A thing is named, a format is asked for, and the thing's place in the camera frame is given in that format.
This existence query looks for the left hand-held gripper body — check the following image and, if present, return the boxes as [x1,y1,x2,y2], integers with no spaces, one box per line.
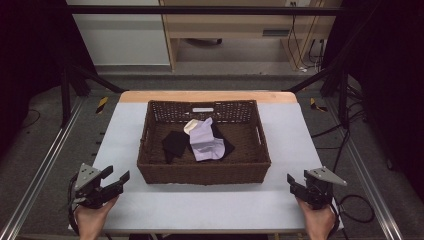
[70,162,118,210]

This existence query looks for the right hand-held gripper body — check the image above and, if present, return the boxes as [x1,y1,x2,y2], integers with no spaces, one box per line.
[289,166,348,211]

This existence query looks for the person's right hand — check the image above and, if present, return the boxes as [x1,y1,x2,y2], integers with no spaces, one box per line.
[295,197,337,240]

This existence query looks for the person's left hand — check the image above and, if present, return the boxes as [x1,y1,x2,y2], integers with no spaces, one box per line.
[73,195,120,240]

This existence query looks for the yellow black floor tape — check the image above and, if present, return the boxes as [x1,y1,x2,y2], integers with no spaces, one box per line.
[95,96,110,115]
[309,97,329,113]

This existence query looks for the black sock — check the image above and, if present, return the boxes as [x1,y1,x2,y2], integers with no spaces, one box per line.
[161,130,192,165]
[211,123,236,161]

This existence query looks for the brown woven basket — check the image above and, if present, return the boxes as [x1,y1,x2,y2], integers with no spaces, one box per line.
[136,99,272,186]

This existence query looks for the black metal stand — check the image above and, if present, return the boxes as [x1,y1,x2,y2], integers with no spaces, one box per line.
[59,61,126,128]
[282,61,352,129]

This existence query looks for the cream sock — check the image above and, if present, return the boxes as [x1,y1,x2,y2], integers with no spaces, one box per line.
[183,118,200,136]

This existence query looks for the lavender sock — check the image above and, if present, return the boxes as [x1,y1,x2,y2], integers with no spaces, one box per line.
[188,116,226,163]

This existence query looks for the black curtain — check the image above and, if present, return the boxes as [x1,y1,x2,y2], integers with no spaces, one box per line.
[0,0,98,158]
[322,0,424,203]

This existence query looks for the white cabinet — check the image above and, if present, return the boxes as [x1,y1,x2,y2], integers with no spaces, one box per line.
[65,0,171,67]

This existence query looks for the light wooden desk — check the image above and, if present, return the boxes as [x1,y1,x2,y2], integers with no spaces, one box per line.
[159,0,338,72]

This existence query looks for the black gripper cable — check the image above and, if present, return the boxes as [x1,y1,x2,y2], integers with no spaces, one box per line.
[67,175,81,236]
[328,194,376,240]

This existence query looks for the aluminium rail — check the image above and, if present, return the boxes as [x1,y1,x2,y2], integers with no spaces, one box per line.
[323,98,405,240]
[0,95,85,240]

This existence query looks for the black floor cable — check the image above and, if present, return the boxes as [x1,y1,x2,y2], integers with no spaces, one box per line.
[311,99,368,174]

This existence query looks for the black hanging cables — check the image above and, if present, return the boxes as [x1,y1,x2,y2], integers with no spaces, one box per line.
[286,1,326,73]

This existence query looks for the black horizontal frame bar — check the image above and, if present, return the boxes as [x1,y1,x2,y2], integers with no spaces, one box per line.
[65,4,345,16]

